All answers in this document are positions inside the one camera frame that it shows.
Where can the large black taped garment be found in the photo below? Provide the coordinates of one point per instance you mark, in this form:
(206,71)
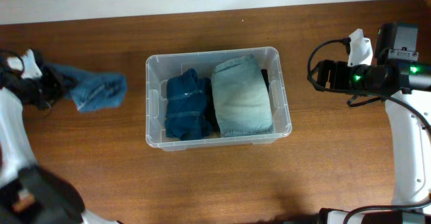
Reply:
(265,78)

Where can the dark blue jeans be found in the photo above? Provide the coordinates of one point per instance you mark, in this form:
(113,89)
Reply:
(92,91)

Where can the clear plastic storage bin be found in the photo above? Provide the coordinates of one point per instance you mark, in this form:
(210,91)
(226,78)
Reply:
(160,68)

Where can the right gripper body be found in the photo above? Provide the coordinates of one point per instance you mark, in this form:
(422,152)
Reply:
(345,77)

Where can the small black taped garment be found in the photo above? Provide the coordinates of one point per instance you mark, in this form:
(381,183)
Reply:
(210,113)

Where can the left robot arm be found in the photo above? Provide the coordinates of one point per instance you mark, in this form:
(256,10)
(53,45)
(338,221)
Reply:
(29,192)

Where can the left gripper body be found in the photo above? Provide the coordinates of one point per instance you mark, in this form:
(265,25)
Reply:
(51,83)

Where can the light blue jeans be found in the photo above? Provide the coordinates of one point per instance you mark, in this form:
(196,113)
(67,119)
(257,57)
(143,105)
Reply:
(241,98)

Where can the teal taped garment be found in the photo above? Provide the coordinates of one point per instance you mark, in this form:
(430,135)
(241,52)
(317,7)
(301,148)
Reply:
(187,104)

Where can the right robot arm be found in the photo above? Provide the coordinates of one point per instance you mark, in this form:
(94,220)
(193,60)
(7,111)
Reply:
(408,109)

